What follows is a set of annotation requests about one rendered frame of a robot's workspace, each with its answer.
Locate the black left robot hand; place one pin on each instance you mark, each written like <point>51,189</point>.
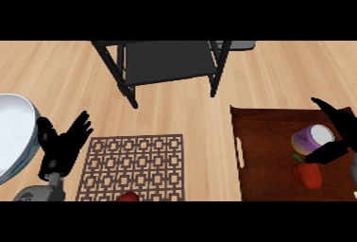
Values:
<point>57,148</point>

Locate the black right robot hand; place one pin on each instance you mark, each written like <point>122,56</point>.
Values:
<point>341,132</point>

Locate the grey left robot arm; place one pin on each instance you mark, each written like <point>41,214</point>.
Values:
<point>43,190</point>

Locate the purple can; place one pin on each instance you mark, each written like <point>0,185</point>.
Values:
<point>313,138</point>

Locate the dark brown wooden tray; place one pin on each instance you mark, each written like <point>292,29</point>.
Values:
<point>274,157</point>

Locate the black tiered shelf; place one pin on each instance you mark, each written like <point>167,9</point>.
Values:
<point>167,63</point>

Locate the red bell pepper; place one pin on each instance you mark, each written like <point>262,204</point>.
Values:
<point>308,175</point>

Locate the brown patterned placemat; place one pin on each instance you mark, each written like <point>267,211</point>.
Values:
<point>131,168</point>

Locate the red round fruit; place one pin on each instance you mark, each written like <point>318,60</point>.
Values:
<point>127,197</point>

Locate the grey flat object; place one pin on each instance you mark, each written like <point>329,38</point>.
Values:
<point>242,44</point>

